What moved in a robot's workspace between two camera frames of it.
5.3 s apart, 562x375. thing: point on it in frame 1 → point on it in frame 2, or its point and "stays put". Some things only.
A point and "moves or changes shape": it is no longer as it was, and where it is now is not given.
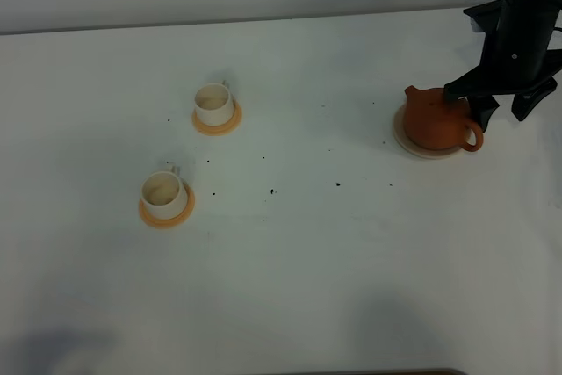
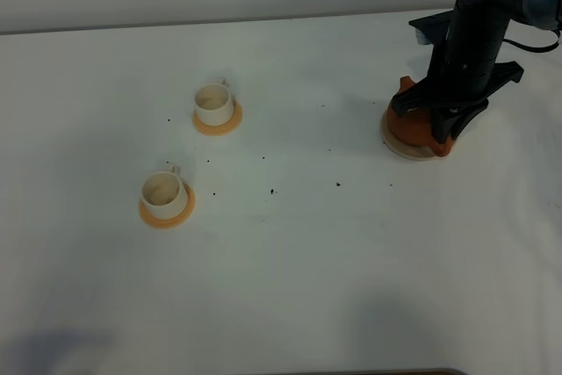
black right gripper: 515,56 → 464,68
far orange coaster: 219,129 stays put
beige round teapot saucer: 406,141 → 413,152
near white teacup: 163,194 stays put
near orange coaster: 165,224 stays put
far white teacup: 213,104 stays put
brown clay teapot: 434,122 moves or changes shape
